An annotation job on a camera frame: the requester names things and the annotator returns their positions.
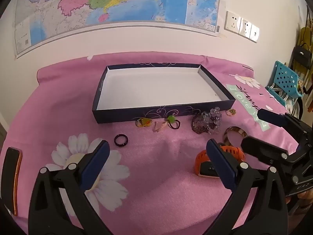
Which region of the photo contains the blue plastic basket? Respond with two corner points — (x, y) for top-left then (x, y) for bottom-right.
(266, 61), (305, 106)

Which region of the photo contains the person's right hand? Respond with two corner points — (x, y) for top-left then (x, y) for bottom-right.
(297, 190), (313, 207)

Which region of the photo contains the pink flower print blanket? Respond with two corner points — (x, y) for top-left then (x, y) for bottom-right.
(0, 51), (306, 235)

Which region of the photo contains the tortoiseshell bangle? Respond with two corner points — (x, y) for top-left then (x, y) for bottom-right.
(223, 126), (248, 147)

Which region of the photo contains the colourful wall map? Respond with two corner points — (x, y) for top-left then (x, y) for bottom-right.
(13, 0), (222, 59)

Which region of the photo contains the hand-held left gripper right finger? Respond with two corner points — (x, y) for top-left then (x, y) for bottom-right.
(206, 139), (289, 235)

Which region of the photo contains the clear crystal bracelet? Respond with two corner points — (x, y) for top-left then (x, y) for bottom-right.
(202, 107), (222, 135)

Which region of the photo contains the black ring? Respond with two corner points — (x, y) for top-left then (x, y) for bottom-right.
(114, 134), (129, 146)

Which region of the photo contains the purple beaded bracelet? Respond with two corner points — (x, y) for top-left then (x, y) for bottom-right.
(191, 113), (220, 135)

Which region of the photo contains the phone with orange case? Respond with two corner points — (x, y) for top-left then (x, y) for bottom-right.
(1, 147), (23, 216)

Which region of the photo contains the pink ring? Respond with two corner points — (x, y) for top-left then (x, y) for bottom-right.
(153, 121), (168, 132)

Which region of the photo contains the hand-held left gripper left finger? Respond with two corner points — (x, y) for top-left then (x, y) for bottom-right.
(28, 140), (110, 235)

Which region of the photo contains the yellow hanging bag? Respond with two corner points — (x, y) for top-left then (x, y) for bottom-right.
(297, 26), (313, 54)

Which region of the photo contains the white wall socket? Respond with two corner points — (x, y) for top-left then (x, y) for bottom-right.
(241, 17), (252, 38)
(249, 24), (260, 42)
(225, 11), (242, 33)

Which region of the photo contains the orange smartwatch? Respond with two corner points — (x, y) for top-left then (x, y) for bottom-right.
(194, 146), (246, 178)

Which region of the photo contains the black hanging bag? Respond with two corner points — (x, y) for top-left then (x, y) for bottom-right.
(292, 45), (313, 66)

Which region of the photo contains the green bead ring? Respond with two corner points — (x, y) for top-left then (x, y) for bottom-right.
(166, 115), (181, 130)

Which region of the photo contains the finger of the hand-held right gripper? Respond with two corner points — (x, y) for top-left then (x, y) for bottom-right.
(241, 136), (300, 167)
(259, 108), (312, 134)

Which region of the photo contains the navy cardboard box tray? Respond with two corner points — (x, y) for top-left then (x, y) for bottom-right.
(92, 63), (236, 124)

